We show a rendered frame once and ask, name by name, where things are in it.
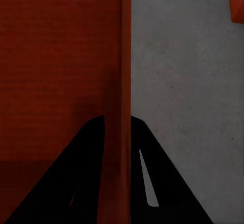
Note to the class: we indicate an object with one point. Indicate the storage box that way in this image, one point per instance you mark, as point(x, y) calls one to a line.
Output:
point(63, 63)
point(237, 11)

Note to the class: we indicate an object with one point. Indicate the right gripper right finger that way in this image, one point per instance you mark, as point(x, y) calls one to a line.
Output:
point(177, 203)

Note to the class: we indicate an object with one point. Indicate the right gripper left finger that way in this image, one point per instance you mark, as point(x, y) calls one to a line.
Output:
point(68, 193)

